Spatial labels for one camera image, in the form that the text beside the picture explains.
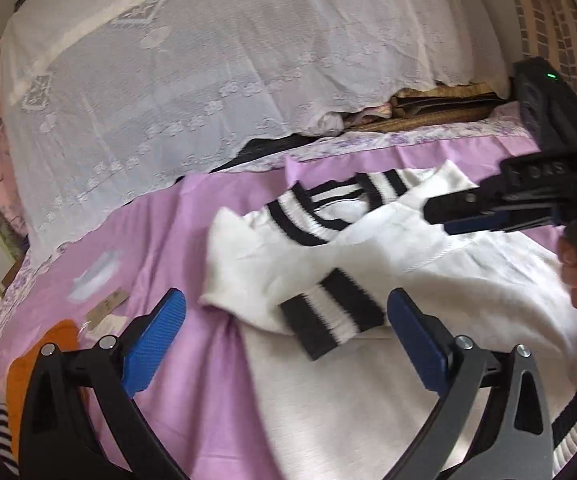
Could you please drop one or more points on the white sweater with black stripes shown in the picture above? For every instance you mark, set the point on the white sweater with black stripes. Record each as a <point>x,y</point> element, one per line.
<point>393,265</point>

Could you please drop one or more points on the purple bed sheet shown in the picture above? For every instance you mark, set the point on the purple bed sheet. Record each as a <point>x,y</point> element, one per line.
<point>168,240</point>

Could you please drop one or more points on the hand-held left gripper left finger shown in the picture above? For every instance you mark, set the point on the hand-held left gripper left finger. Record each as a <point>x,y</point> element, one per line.
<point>153,340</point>

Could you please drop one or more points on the white lace cover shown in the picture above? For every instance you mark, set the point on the white lace cover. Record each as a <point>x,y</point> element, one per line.
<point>193,60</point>

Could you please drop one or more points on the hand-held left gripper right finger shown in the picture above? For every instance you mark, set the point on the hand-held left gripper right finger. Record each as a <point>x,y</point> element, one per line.
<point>418,345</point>

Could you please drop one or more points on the orange cloth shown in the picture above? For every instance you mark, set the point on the orange cloth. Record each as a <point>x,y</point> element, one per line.
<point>18,400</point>

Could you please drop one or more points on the dark cloth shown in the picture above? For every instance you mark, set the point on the dark cloth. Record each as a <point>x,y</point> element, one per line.
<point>263,152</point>

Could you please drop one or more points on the brown woven mat stack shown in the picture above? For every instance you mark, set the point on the brown woven mat stack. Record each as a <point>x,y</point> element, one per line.
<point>448,105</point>

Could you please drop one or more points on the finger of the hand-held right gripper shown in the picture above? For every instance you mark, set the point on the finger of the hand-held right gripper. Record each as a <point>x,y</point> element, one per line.
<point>493,221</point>
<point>461,205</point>

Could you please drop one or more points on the pink folded clothing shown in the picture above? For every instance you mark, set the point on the pink folded clothing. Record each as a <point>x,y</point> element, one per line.
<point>328,120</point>

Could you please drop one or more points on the paper tag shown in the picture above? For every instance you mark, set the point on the paper tag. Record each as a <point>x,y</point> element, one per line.
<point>108,305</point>

